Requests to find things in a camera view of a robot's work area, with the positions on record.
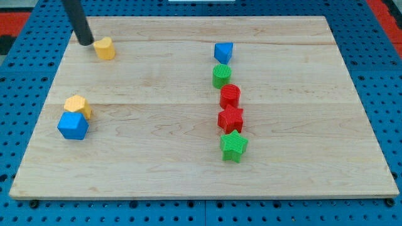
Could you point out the yellow heart block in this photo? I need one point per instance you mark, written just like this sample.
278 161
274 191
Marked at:
104 48

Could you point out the blue triangle block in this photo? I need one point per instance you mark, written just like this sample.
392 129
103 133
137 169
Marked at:
223 52

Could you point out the light wooden board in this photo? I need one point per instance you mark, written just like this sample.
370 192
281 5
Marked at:
153 132

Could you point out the red star block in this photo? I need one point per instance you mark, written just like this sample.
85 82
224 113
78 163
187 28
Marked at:
230 119

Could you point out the red cylinder block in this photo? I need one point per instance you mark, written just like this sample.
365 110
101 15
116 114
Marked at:
229 95

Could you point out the green star block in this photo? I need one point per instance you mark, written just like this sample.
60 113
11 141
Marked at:
233 146

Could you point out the green cylinder block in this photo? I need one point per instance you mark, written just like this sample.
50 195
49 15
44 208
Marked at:
221 75

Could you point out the yellow hexagon block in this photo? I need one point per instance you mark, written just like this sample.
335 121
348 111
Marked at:
79 104

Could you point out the blue hexagon block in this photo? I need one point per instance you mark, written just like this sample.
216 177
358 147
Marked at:
73 125

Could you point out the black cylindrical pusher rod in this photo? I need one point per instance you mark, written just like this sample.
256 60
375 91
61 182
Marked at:
77 17

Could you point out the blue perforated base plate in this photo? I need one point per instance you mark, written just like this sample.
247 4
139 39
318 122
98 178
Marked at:
31 64

